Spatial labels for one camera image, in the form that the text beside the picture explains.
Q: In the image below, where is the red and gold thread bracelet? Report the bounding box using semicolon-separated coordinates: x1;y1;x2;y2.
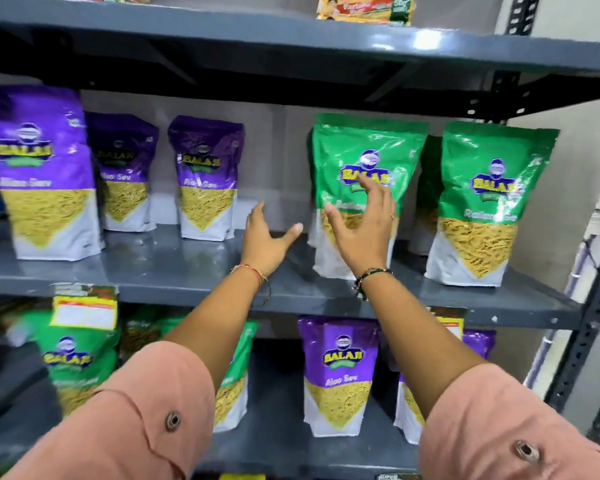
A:
230;264;272;307

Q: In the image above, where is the person's left hand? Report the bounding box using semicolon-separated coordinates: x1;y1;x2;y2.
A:
240;201;304;278

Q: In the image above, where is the person's left peach sleeve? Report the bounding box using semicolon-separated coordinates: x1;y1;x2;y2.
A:
2;341;217;480

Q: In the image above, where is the person's right peach sleeve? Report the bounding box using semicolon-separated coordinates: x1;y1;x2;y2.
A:
418;363;600;480

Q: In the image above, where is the person's left forearm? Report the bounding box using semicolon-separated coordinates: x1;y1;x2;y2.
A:
162;267;271;380

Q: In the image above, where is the yellow shelf price tag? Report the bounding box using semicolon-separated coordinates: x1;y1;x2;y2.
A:
49;284;119;331
428;307;467;341

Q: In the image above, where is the green and black bead bracelet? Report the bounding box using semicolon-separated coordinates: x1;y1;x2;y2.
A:
352;267;395;302

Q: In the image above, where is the stack of yellow red packets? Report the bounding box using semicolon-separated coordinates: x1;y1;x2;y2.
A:
314;0;417;27

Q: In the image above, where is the person's peach sleeve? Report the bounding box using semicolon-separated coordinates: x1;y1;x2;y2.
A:
2;341;217;480
418;363;600;480

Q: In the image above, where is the person's right forearm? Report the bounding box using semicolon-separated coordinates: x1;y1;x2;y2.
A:
356;271;489;420

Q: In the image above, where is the black perforated rack upright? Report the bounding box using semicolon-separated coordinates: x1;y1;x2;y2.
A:
487;0;542;126
544;227;600;413

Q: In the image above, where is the person's right hand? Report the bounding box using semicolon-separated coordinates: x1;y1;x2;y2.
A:
324;175;397;281

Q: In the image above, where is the purple snack pouch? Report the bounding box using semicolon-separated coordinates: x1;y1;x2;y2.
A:
167;115;246;242
0;85;105;262
297;315;380;438
393;329;497;445
85;112;160;233

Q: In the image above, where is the white wall pipe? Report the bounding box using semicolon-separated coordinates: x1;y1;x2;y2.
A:
522;147;600;390

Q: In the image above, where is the green snack pouch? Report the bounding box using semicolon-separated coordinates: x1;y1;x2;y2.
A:
424;121;561;288
159;316;259;434
409;135;444;257
5;309;122;418
307;113;429;281
119;305;163;363

